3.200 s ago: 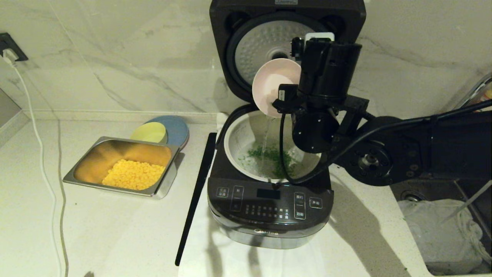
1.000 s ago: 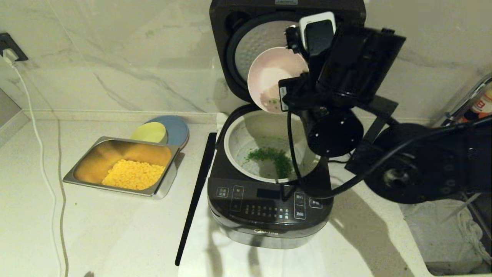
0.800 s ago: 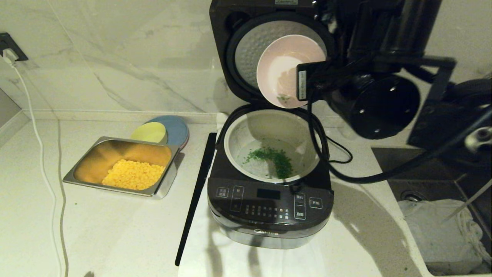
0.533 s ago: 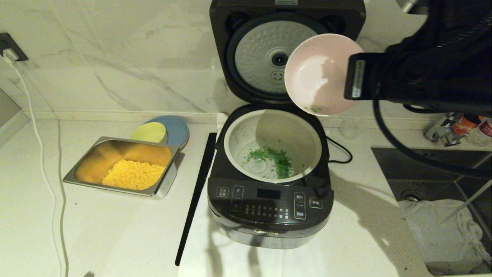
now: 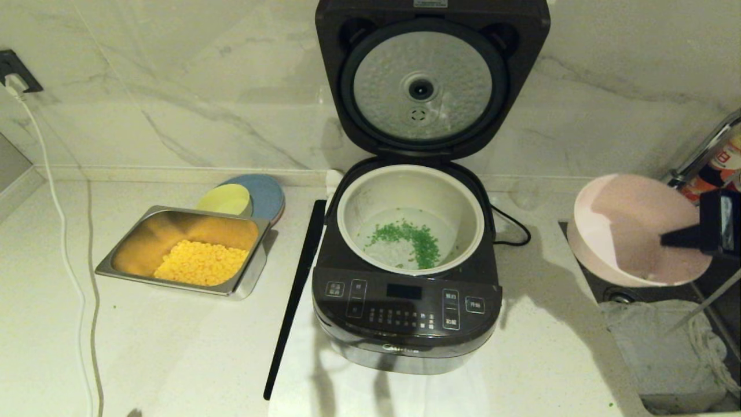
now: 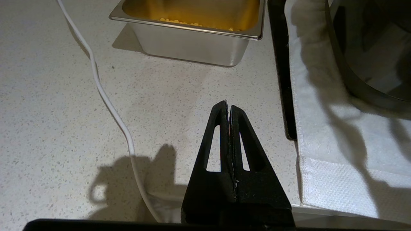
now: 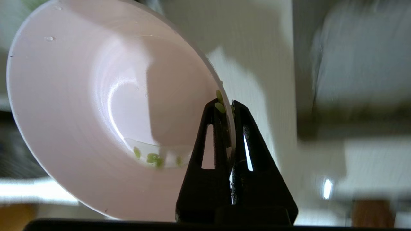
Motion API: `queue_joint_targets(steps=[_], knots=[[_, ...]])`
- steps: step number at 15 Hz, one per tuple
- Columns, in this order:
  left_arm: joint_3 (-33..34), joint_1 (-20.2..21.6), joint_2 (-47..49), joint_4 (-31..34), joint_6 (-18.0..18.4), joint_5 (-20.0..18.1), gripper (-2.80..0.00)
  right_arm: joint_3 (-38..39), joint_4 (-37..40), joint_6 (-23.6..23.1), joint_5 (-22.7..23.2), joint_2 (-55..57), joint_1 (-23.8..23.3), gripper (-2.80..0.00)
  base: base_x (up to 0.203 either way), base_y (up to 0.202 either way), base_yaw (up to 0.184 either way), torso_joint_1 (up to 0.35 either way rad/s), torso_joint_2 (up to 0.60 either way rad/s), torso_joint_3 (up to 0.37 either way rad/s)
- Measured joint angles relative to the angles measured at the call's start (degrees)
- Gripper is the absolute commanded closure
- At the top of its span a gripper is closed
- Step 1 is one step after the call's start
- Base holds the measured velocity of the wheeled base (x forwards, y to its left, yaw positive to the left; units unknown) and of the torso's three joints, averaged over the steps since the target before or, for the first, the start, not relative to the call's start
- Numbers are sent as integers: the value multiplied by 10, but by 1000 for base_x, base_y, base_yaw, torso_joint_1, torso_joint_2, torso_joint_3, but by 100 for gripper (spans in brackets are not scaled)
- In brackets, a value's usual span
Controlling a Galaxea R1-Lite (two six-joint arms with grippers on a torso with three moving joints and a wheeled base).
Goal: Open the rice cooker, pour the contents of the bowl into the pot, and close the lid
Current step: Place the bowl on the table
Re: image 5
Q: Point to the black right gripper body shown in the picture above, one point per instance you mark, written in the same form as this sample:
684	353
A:
723	223

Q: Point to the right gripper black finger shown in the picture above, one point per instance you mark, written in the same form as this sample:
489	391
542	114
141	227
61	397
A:
683	237

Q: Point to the pink bowl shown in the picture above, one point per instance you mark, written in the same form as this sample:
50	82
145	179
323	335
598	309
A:
625	231

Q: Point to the chopped green onions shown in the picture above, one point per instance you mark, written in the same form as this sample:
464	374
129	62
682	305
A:
414	238

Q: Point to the black rice cooker lid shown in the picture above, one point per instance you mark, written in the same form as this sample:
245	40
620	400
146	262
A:
440	69

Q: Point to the white inner pot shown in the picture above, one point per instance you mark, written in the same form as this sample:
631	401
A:
457	202

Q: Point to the black rice cooker base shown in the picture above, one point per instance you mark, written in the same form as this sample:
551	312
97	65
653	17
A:
405	347

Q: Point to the orange bottle with red label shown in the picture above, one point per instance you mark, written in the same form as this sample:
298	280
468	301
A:
723	165

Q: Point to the chrome faucet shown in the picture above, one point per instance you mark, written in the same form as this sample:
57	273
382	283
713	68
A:
703	153

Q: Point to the metal sink drain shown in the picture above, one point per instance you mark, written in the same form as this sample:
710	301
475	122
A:
617	296

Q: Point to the grey white dish cloth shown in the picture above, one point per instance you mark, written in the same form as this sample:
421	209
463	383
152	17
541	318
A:
654	353

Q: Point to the clear glass cup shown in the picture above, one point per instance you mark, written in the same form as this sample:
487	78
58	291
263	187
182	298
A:
525	196

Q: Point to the long black flat strip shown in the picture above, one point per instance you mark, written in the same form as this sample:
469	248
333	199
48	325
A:
295	295

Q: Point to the blue plate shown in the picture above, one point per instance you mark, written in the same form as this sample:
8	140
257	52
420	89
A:
270	196

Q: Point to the pale yellow plate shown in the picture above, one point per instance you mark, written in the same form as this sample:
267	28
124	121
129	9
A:
224	200

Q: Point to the yellow corn kernels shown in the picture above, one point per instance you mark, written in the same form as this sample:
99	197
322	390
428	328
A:
200	263

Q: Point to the stainless steel food pan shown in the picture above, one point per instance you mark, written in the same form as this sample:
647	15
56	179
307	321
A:
146	231

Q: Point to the white wall plug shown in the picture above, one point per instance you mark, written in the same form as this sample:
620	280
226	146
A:
14	86

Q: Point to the black wall socket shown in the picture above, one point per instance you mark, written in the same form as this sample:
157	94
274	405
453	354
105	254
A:
10	61

